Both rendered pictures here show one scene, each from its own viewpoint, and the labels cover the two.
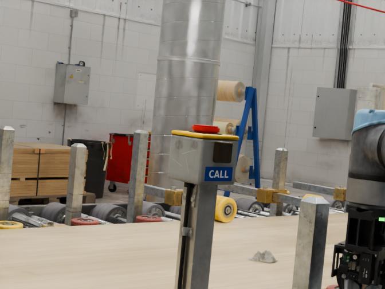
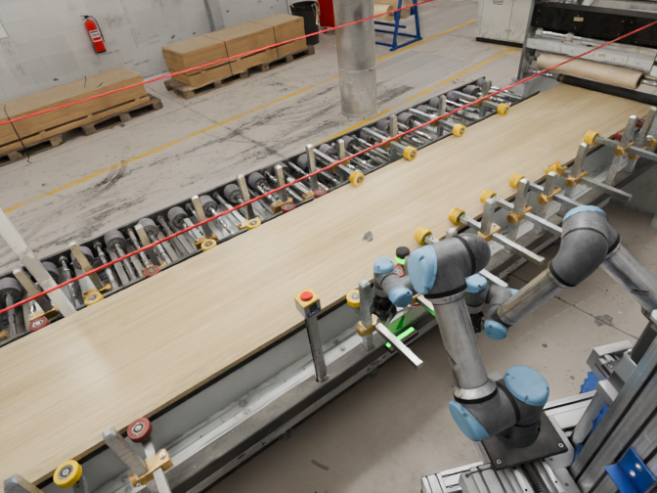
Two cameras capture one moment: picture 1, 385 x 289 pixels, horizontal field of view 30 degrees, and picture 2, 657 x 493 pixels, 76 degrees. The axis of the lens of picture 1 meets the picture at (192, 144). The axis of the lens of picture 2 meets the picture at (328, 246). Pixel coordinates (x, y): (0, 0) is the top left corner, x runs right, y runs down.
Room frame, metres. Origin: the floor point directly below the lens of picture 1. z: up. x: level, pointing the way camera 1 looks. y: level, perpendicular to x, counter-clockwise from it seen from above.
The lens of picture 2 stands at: (0.02, -0.31, 2.32)
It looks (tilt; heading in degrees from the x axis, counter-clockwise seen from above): 40 degrees down; 11
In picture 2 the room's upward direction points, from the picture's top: 7 degrees counter-clockwise
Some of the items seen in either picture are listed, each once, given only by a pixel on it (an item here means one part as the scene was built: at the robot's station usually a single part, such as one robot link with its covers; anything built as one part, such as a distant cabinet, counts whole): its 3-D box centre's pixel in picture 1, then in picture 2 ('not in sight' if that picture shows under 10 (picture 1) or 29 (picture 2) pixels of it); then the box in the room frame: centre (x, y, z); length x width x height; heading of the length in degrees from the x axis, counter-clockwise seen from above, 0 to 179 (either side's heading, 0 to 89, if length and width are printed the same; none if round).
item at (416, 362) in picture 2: not in sight; (383, 332); (1.17, -0.29, 0.84); 0.44 x 0.03 x 0.04; 41
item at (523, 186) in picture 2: not in sight; (515, 218); (1.85, -0.96, 0.93); 0.04 x 0.04 x 0.48; 41
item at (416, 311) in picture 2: not in sight; (407, 318); (1.32, -0.39, 0.75); 0.26 x 0.01 x 0.10; 131
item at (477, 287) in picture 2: not in sight; (475, 290); (1.15, -0.63, 1.12); 0.09 x 0.08 x 0.11; 71
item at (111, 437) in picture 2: not in sight; (138, 466); (0.53, 0.54, 0.90); 0.04 x 0.04 x 0.48; 41
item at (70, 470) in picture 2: not in sight; (72, 477); (0.49, 0.78, 0.85); 0.08 x 0.08 x 0.11
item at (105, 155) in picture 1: (87, 167); (306, 23); (9.09, 1.30, 0.36); 0.58 x 0.56 x 0.72; 48
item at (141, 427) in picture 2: not in sight; (143, 434); (0.66, 0.59, 0.85); 0.08 x 0.08 x 0.11
